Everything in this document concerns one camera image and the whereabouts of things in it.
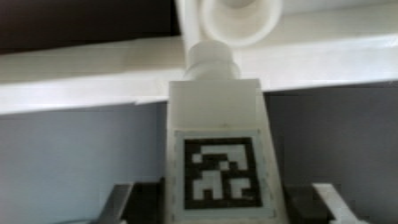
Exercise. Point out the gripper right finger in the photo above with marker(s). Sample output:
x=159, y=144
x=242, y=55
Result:
x=317, y=206

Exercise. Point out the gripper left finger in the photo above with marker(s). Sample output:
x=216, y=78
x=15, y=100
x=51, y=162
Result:
x=134, y=206

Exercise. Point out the white square tabletop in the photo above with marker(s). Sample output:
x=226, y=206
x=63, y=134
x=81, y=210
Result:
x=331, y=48

